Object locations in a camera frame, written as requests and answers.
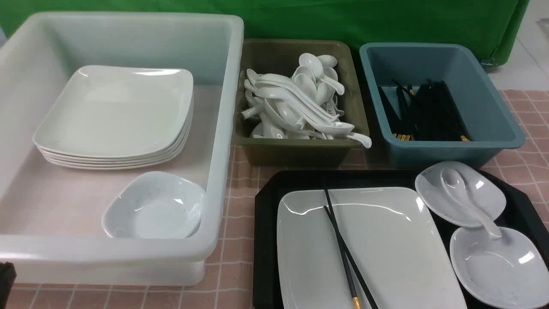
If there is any small white dish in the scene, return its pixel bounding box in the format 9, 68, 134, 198
449, 227, 549, 309
414, 161, 507, 228

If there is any bundle of black chopsticks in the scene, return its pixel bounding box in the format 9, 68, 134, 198
377, 79, 471, 142

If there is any black chopstick gold tip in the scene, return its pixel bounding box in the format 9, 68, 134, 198
324, 188, 361, 309

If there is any small white bowl in tub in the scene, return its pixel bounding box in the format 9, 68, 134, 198
101, 171, 205, 239

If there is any upper small white dish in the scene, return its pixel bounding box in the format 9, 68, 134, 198
414, 161, 507, 228

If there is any large white rectangular plate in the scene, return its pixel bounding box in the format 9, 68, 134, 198
277, 187, 467, 309

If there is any pink checkered tablecloth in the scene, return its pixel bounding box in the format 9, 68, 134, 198
6, 90, 548, 309

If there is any pile of white ceramic spoons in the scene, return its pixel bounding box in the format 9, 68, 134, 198
240, 53, 372, 148

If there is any stack of white square plates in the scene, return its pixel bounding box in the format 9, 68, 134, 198
33, 65, 194, 170

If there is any white ceramic soup spoon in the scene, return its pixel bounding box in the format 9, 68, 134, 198
441, 168, 502, 240

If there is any lower small white dish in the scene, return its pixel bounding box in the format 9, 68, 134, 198
449, 227, 549, 309

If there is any blue plastic bin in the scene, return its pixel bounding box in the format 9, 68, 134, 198
359, 42, 525, 169

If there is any green backdrop cloth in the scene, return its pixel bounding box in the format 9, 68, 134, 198
1, 0, 529, 65

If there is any olive green plastic bin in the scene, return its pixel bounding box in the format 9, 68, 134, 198
233, 39, 369, 167

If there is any large white plastic tub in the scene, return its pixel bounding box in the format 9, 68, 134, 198
1, 12, 244, 286

